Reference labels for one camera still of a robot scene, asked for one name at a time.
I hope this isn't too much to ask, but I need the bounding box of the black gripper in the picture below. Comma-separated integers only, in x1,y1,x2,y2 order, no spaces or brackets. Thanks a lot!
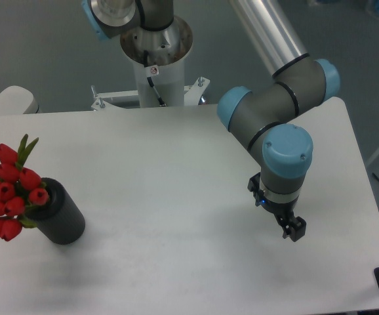
247,173,306,242

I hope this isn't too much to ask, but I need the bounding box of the dark grey ribbed vase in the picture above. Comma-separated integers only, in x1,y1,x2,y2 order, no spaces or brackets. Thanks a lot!
25,177,85,245

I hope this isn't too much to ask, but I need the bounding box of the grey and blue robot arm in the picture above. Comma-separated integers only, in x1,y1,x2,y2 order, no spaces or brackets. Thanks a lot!
81,1,340,241

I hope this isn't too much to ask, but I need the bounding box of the white pedestal base bracket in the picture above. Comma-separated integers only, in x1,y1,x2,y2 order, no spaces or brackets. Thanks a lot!
90,76,210,111

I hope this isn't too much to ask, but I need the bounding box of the red tulip bouquet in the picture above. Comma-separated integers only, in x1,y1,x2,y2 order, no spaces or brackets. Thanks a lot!
0,134,52,242

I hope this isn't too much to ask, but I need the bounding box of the black cable on pedestal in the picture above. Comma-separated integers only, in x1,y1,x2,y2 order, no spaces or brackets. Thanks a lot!
142,49,168,108

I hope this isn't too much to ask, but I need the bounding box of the white chair seat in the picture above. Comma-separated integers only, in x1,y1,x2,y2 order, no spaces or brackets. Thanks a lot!
0,85,41,116

